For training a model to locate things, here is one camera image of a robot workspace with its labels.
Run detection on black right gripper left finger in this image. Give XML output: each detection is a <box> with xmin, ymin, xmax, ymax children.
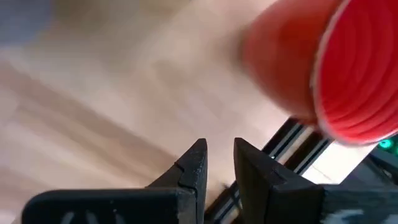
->
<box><xmin>21</xmin><ymin>138</ymin><xmax>208</xmax><ymax>224</ymax></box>

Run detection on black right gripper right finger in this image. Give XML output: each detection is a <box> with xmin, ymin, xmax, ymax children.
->
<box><xmin>233</xmin><ymin>137</ymin><xmax>398</xmax><ymax>224</ymax></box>

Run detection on red mug white handle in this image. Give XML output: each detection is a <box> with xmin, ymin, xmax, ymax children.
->
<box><xmin>239</xmin><ymin>0</ymin><xmax>398</xmax><ymax>147</ymax></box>

